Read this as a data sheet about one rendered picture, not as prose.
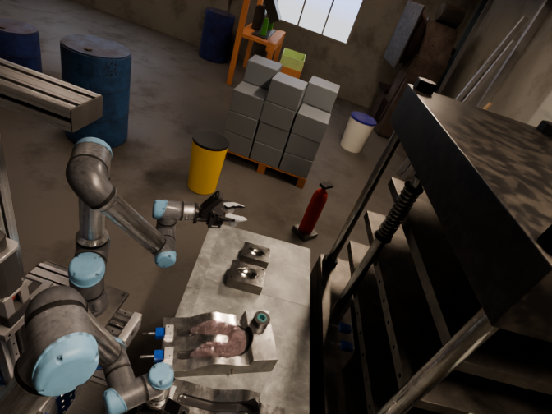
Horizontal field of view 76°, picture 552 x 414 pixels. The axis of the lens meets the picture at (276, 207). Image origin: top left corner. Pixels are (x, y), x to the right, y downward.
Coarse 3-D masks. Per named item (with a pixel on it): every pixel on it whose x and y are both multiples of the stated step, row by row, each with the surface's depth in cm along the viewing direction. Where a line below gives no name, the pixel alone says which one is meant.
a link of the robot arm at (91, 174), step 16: (80, 160) 105; (96, 160) 108; (80, 176) 104; (96, 176) 106; (80, 192) 105; (96, 192) 105; (112, 192) 109; (96, 208) 108; (112, 208) 111; (128, 208) 115; (128, 224) 116; (144, 224) 120; (144, 240) 122; (160, 240) 126; (160, 256) 126
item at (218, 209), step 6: (222, 204) 143; (198, 210) 137; (210, 210) 139; (216, 210) 140; (222, 210) 141; (198, 216) 140; (204, 216) 141; (210, 216) 139; (216, 216) 140; (210, 222) 141; (216, 222) 142; (222, 222) 143
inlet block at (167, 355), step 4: (164, 348) 150; (168, 348) 151; (172, 348) 151; (156, 352) 149; (160, 352) 150; (164, 352) 149; (168, 352) 149; (172, 352) 150; (140, 356) 147; (144, 356) 147; (148, 356) 148; (152, 356) 148; (156, 356) 148; (160, 356) 148; (164, 356) 147; (168, 356) 148; (172, 356) 148; (156, 360) 147; (160, 360) 148; (164, 360) 148; (168, 360) 149
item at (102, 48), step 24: (72, 48) 339; (96, 48) 356; (120, 48) 376; (72, 72) 349; (96, 72) 349; (120, 72) 364; (120, 96) 380; (96, 120) 379; (120, 120) 397; (120, 144) 416
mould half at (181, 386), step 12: (180, 384) 140; (192, 384) 141; (204, 396) 140; (216, 396) 141; (228, 396) 140; (240, 396) 139; (252, 396) 140; (192, 408) 135; (264, 408) 145; (276, 408) 146
